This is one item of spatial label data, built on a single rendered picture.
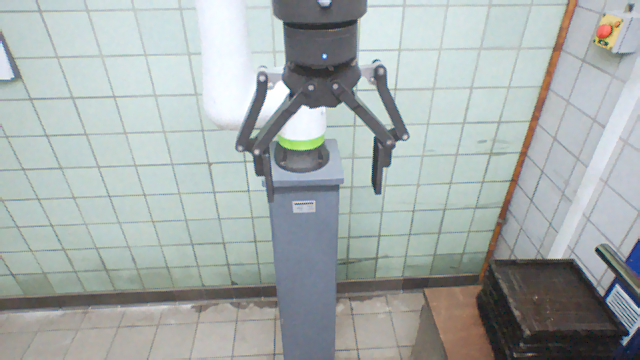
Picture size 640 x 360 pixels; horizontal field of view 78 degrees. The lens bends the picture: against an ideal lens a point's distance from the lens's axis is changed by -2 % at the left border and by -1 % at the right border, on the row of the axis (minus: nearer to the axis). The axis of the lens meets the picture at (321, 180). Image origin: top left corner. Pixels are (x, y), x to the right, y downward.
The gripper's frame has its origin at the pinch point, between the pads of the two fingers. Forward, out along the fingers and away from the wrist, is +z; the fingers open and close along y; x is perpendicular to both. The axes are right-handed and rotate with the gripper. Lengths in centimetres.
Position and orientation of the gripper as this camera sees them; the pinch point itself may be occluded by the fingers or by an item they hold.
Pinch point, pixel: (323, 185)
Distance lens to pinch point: 50.7
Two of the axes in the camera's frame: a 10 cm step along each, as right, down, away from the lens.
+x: 1.0, 5.7, -8.2
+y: -10.0, 0.7, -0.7
